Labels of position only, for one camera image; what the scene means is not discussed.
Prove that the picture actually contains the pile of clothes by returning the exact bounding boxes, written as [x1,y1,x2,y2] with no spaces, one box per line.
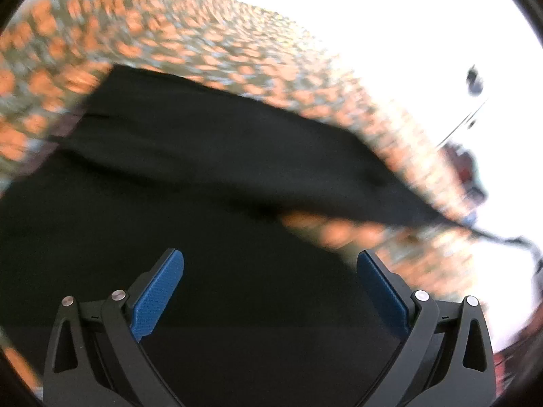
[460,178,488,225]

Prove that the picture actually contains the black hat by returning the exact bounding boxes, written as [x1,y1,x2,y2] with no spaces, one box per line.
[466,65,484,94]

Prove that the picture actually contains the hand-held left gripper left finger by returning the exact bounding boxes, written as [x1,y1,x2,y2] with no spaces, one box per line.
[42,247,185,407]

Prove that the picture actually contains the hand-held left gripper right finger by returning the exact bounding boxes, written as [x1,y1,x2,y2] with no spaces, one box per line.
[356,249,497,407]

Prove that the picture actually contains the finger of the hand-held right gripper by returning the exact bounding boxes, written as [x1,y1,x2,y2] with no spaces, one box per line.
[484,231,543,272]

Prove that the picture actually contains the dark wooden nightstand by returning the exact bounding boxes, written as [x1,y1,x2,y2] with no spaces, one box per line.
[441,142,478,183]

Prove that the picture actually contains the black pants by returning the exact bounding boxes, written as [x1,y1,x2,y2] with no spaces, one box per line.
[0,63,480,407]

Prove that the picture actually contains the orange floral green bedspread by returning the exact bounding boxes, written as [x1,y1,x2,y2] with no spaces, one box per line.
[0,0,484,395]

